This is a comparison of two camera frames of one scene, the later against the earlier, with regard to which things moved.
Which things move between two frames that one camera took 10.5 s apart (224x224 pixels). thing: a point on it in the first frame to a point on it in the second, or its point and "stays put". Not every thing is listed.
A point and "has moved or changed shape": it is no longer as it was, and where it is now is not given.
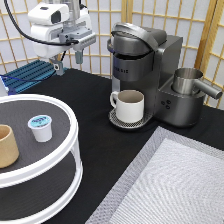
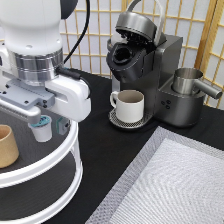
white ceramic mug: (130, 105) stays put
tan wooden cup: (9, 151) stays put
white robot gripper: (57, 26) to (69, 96)
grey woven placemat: (172, 180) stays put
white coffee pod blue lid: (41, 126) stays put
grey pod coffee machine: (144, 60) has moved or changed shape
